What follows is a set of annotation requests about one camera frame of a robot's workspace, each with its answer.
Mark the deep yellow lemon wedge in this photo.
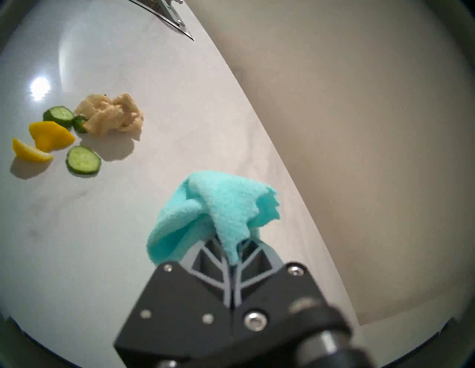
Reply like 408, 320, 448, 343
29, 121, 76, 152

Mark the turquoise microfibre cloth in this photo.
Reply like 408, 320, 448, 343
147, 171, 281, 266

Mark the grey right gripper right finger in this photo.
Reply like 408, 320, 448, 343
233, 239, 351, 357

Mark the crumpled beige paper ball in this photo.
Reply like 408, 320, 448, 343
74, 93, 144, 138

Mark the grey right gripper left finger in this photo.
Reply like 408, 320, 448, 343
114, 237, 234, 368

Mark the stainless steel sink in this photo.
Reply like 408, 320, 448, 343
128, 0, 195, 40

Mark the pale yellow lemon wedge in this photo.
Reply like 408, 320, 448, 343
12, 138, 54, 163

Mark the cucumber slice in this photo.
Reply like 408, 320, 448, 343
66, 145, 102, 175
43, 106, 75, 128

